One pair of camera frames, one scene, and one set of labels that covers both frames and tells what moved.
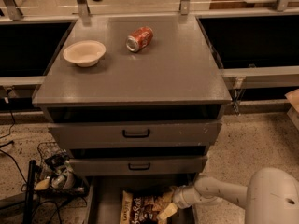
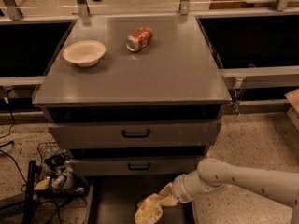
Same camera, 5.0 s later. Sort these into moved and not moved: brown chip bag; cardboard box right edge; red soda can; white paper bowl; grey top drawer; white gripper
Moved: brown chip bag; white gripper
Not moved: red soda can; white paper bowl; cardboard box right edge; grey top drawer
